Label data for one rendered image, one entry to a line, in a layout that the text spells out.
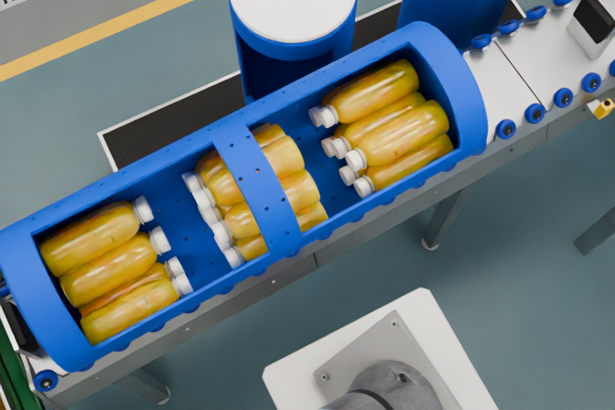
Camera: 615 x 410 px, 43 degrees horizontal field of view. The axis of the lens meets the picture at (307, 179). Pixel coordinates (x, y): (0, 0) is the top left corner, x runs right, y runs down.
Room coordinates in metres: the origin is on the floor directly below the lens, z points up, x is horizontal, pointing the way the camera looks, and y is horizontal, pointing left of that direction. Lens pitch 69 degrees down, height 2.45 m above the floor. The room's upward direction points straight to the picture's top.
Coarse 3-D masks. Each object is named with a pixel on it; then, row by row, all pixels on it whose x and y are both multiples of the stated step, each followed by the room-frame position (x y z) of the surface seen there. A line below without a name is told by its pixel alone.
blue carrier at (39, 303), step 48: (384, 48) 0.73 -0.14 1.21; (432, 48) 0.72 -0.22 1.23; (288, 96) 0.63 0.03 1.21; (432, 96) 0.72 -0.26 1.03; (480, 96) 0.64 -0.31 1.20; (192, 144) 0.54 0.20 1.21; (240, 144) 0.53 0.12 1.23; (480, 144) 0.58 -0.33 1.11; (96, 192) 0.45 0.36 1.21; (144, 192) 0.51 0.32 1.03; (336, 192) 0.54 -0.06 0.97; (384, 192) 0.48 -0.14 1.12; (0, 240) 0.36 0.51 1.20; (192, 240) 0.43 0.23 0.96; (288, 240) 0.38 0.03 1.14; (48, 288) 0.27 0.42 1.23; (48, 336) 0.20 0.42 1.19
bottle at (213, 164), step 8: (264, 128) 0.60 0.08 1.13; (272, 128) 0.60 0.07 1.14; (280, 128) 0.60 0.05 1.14; (256, 136) 0.58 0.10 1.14; (264, 136) 0.58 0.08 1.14; (272, 136) 0.58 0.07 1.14; (280, 136) 0.58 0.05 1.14; (264, 144) 0.57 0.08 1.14; (208, 160) 0.54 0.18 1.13; (216, 160) 0.53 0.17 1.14; (200, 168) 0.52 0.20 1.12; (208, 168) 0.52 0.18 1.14; (216, 168) 0.52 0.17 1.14; (200, 176) 0.51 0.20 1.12; (208, 176) 0.51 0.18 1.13; (200, 184) 0.49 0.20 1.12
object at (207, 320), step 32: (576, 0) 1.03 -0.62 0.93; (544, 32) 0.94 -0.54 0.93; (480, 64) 0.86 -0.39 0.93; (512, 64) 0.86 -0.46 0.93; (544, 64) 0.86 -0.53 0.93; (576, 64) 0.86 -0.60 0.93; (608, 64) 0.86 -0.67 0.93; (512, 96) 0.78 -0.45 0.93; (544, 96) 0.78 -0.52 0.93; (608, 96) 0.81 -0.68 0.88; (544, 128) 0.72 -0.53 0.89; (480, 160) 0.64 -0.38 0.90; (448, 192) 0.58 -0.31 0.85; (384, 224) 0.50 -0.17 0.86; (320, 256) 0.43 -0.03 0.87; (256, 288) 0.35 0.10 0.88; (192, 320) 0.28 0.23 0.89; (160, 352) 0.23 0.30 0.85; (32, 384) 0.15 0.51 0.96; (96, 384) 0.16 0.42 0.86
